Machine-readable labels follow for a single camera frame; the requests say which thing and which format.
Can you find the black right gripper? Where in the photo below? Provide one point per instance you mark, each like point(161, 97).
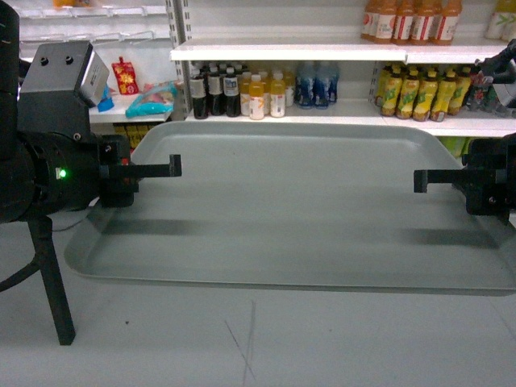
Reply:
point(489, 170)

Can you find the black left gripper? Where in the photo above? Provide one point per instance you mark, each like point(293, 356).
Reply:
point(69, 175)

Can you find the grey rectangular serving tray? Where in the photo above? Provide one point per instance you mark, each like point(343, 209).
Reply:
point(300, 206)

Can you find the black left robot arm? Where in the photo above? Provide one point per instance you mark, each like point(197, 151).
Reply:
point(17, 168)

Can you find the white middle shelf board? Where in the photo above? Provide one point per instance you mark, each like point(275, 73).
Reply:
point(359, 114)

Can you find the white shelf board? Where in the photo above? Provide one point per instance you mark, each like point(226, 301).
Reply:
point(359, 114)
point(291, 48)

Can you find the teal snack bag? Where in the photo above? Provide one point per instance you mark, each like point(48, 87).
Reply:
point(157, 98)

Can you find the dark soy sauce bottle middle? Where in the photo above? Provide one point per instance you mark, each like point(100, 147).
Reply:
point(215, 90)

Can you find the dark soy sauce bottle right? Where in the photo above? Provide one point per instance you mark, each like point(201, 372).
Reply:
point(231, 92)

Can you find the yellow lemon tea bottle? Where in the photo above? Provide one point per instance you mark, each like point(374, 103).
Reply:
point(408, 94)

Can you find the red snack pouch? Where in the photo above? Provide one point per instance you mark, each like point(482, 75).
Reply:
point(125, 76)

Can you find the orange juice bottle back left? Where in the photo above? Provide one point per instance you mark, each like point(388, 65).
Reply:
point(245, 94)

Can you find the white upper shelf board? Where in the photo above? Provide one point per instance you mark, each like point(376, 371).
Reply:
point(291, 48)

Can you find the orange juice bottle right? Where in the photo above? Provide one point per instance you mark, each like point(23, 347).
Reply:
point(277, 96)

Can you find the perforated shelf upright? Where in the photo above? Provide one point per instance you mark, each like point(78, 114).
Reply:
point(175, 10)

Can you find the blue drink bottle right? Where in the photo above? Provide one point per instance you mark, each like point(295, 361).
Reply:
point(323, 91)

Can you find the orange tea bottle right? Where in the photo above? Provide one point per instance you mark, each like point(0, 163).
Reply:
point(448, 21)

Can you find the orange tea bottle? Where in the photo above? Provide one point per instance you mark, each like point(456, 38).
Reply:
point(448, 21)
point(403, 22)
point(370, 19)

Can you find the orange tea bottle middle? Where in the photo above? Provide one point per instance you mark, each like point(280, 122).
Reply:
point(403, 22)

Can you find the orange tea bottle left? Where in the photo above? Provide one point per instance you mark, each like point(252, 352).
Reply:
point(370, 19)

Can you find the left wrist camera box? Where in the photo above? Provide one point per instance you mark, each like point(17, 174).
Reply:
point(63, 82)

